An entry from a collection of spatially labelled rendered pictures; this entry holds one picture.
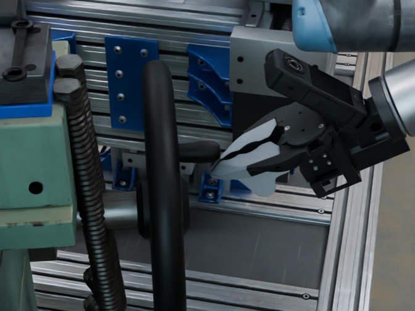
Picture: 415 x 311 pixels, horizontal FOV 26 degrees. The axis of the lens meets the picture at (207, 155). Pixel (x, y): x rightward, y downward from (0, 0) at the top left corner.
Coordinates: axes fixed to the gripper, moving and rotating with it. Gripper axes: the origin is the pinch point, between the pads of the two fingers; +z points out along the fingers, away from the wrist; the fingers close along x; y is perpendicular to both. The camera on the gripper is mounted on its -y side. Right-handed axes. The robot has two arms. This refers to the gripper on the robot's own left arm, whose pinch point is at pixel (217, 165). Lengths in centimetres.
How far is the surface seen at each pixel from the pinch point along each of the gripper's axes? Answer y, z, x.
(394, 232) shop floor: 92, 1, 70
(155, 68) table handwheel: -18.8, -3.6, -7.5
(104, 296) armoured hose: -1.0, 13.1, -14.1
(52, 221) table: -16.6, 7.9, -19.6
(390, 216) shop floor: 92, 1, 76
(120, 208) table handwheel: -9.6, 5.8, -12.7
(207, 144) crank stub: -3.1, -0.4, 0.2
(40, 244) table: -15.1, 10.2, -20.0
